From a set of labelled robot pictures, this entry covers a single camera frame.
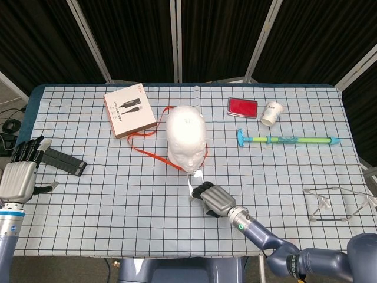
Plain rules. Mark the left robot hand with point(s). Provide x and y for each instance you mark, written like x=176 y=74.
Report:
x=17 y=182

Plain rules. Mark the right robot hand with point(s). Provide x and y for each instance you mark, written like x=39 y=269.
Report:
x=216 y=199

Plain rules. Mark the white badge holder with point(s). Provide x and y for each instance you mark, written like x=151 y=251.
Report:
x=198 y=174

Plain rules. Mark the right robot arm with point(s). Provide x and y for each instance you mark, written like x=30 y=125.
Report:
x=265 y=236

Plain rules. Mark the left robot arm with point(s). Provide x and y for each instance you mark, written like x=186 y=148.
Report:
x=7 y=236

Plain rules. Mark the white foam mannequin head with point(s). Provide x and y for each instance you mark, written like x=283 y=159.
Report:
x=185 y=132

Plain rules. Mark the black rectangular bar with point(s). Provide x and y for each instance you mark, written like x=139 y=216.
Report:
x=64 y=162

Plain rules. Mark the blue grey robot torso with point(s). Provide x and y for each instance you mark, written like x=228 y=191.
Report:
x=176 y=271

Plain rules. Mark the red stamp pad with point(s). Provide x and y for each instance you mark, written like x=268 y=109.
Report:
x=242 y=107

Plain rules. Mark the blue green water pump toy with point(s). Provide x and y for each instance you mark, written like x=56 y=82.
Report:
x=294 y=140

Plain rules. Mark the blue checkered tablecloth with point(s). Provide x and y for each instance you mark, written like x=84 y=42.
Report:
x=117 y=206

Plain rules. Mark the white paper cup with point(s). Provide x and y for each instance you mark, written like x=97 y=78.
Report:
x=272 y=113

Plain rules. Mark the black folding partition screen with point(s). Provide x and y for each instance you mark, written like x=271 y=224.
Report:
x=132 y=35

